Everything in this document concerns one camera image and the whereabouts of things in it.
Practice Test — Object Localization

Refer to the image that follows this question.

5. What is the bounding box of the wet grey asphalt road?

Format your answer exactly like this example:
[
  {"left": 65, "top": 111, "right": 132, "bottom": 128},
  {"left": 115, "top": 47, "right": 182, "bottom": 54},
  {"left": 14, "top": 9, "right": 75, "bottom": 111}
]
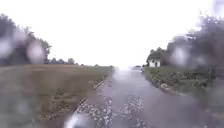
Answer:
[{"left": 63, "top": 66, "right": 224, "bottom": 128}]

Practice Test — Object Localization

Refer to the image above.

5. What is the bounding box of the distant row of trees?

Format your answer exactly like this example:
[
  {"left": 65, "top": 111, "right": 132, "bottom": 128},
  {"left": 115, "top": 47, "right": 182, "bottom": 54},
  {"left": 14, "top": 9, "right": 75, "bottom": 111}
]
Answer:
[{"left": 46, "top": 57, "right": 101, "bottom": 67}]

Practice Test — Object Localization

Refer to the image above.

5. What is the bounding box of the brownish grass field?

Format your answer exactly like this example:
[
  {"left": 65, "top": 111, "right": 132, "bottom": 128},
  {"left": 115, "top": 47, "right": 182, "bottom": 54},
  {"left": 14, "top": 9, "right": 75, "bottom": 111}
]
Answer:
[{"left": 0, "top": 63, "right": 115, "bottom": 128}]

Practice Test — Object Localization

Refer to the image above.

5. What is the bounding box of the small white building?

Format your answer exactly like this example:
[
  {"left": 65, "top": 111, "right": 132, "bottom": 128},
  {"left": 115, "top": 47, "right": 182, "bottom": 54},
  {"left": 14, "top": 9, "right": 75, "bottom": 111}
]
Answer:
[{"left": 148, "top": 58, "right": 162, "bottom": 69}]

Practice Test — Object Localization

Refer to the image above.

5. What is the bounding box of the group of dark trees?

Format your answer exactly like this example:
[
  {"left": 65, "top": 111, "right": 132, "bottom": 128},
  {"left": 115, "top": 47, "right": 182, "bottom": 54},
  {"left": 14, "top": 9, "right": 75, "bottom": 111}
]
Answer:
[{"left": 0, "top": 13, "right": 52, "bottom": 67}]

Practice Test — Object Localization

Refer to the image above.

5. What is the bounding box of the row of roadside trees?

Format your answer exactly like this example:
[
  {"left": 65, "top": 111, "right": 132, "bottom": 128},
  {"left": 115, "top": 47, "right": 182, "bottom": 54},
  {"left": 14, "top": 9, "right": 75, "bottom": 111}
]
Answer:
[{"left": 145, "top": 9, "right": 224, "bottom": 84}]

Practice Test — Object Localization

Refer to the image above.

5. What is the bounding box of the grass verge with bushes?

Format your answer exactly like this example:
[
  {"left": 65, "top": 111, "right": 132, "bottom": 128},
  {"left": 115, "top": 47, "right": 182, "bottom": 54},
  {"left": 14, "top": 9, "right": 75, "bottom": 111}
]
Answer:
[{"left": 142, "top": 64, "right": 224, "bottom": 101}]

